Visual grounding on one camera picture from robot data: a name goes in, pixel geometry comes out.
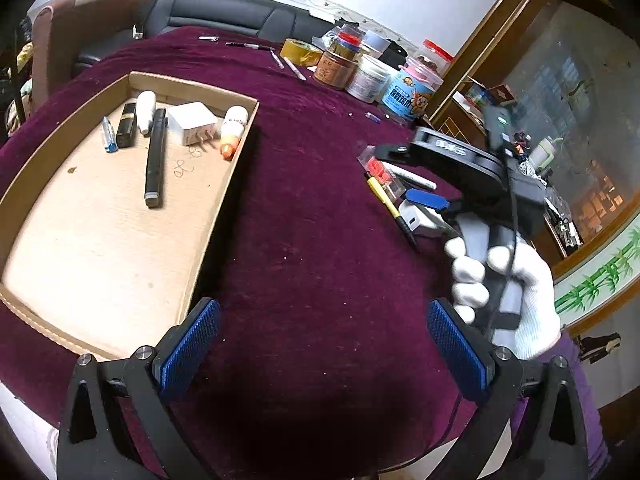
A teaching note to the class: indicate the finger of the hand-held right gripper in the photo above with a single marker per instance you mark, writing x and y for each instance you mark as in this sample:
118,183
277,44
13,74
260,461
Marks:
427,200
395,154

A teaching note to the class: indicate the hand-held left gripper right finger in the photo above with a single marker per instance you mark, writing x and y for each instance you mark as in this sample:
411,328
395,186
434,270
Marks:
457,350

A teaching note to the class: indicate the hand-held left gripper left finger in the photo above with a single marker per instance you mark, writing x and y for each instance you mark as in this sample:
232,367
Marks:
192,345

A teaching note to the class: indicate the white square charger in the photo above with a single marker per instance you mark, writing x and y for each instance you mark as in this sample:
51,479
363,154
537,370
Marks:
415,217

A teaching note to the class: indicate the cardboard tray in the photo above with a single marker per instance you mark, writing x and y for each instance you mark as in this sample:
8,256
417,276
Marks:
100,260

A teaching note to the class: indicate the white glue bottle orange cap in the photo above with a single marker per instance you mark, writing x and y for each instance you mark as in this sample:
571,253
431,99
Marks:
234,125

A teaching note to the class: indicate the black marker with grey end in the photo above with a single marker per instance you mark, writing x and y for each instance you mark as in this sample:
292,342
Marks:
154,160

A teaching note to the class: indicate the white charger with plug prongs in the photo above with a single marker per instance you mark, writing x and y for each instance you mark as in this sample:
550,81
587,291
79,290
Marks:
190,122

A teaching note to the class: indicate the blue pen refill tube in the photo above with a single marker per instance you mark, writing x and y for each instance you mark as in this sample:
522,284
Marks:
109,136

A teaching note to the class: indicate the black lighter with gold top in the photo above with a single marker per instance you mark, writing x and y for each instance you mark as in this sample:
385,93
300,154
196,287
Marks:
126,127

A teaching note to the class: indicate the person's right forearm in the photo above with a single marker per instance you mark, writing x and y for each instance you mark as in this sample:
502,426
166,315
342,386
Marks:
587,410

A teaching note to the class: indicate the person's right hand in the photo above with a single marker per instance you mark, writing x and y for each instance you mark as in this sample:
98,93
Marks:
532,300

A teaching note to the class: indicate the white marker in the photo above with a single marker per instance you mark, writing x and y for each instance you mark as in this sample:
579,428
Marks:
417,180

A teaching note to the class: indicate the clear plastic box red contents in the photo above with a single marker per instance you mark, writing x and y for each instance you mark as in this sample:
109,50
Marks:
380,172

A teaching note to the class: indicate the yellow pen with black tip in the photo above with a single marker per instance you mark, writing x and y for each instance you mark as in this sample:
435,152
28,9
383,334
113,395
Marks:
382,195

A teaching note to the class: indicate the clear jar with blue label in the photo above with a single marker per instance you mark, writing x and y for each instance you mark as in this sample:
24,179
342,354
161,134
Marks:
405,95

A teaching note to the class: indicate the white kettle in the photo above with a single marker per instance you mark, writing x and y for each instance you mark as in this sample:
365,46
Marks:
542,152

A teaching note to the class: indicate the white jar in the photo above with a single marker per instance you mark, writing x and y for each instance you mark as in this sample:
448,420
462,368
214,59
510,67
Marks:
367,80

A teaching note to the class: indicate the open cardboard box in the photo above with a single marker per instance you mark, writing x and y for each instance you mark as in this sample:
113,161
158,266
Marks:
500,92

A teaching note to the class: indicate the brown jar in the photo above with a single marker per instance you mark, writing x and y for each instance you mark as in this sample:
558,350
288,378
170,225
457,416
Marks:
332,72

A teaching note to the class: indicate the purple velvet tablecloth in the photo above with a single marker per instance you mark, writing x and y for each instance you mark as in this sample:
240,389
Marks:
310,220

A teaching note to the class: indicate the clear jar with red lid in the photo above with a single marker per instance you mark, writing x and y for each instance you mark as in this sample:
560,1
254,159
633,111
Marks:
435,50

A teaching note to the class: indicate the white chalk stick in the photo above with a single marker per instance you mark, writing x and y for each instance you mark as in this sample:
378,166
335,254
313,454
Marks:
295,70
276,59

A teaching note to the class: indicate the black white shoe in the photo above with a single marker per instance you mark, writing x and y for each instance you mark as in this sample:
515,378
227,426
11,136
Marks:
600,347

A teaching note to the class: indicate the yellow tape roll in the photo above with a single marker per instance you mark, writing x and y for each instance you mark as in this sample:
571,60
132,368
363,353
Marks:
290,52

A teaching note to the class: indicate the wooden cabinet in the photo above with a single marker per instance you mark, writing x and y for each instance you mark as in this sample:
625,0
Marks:
490,25

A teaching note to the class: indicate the thin black pen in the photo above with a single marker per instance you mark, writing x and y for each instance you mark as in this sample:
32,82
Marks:
245,45

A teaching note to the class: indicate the metal clip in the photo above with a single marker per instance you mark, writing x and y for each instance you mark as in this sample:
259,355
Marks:
209,38

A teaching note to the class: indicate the black leather sofa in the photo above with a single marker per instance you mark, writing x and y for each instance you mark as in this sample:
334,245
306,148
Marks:
210,10

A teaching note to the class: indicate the brown chair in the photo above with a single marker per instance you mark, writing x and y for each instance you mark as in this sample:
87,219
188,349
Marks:
55,35

